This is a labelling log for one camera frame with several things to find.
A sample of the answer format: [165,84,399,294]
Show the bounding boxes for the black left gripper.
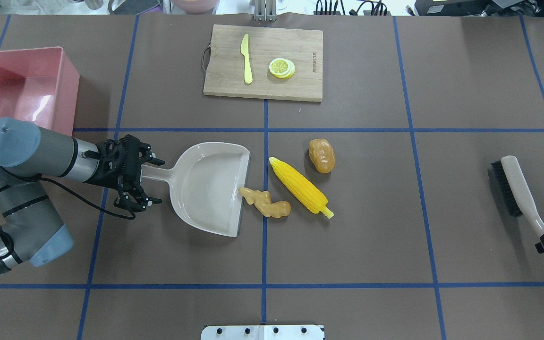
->
[85,134,166,212]

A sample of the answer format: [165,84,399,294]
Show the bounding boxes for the beige hand brush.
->
[490,155,544,252]

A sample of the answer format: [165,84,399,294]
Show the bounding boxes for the beige plastic dustpan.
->
[142,142,251,238]

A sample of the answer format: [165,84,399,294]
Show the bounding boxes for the tan toy ginger root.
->
[239,187,291,218]

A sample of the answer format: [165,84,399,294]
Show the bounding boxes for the yellow toy corn cob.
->
[268,157,334,219]

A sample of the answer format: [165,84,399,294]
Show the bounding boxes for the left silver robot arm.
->
[0,118,164,276]

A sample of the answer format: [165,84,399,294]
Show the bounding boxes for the pink plastic bin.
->
[0,46,80,136]

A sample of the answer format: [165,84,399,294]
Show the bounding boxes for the yellow plastic knife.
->
[240,33,253,85]

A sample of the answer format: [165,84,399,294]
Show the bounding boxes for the wooden cutting board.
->
[203,24,323,102]

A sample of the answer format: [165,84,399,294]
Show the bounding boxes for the pink bowl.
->
[171,0,220,14]

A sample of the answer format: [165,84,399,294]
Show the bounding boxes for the yellow lemon slices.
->
[268,58,296,79]

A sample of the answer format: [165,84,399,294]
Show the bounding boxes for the brown toy potato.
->
[308,138,336,174]

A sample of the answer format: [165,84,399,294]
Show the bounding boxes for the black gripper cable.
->
[0,172,136,246]

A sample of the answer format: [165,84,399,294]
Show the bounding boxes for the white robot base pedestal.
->
[200,324,326,340]

